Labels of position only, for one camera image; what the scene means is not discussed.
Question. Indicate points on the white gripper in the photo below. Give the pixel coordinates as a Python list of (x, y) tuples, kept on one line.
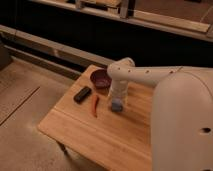
[(118, 90)]

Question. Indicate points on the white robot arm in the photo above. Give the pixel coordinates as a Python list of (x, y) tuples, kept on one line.
[(181, 118)]

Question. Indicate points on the dark red ceramic bowl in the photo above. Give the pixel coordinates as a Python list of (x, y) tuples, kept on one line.
[(100, 79)]

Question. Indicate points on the red chili pepper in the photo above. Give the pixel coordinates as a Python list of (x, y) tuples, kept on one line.
[(95, 101)]

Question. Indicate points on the black rectangular block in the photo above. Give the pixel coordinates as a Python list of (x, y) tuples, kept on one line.
[(82, 94)]

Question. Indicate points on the wooden table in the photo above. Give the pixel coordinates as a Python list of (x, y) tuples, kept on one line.
[(118, 142)]

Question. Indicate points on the wooden shelf rail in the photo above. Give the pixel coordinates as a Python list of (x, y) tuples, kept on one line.
[(22, 43)]

